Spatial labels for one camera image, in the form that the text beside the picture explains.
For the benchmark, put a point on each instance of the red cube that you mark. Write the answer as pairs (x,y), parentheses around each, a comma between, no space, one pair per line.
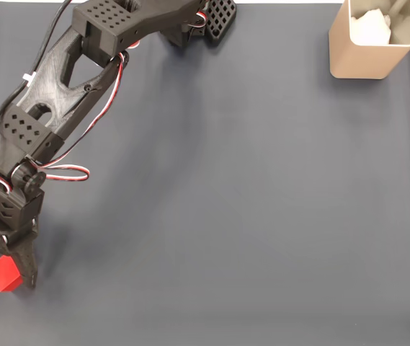
(3,275)

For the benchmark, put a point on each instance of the beige open box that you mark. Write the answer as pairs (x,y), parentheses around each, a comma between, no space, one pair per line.
(359,59)

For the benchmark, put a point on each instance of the white crumpled tissue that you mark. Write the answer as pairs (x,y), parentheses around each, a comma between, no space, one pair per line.
(370,29)

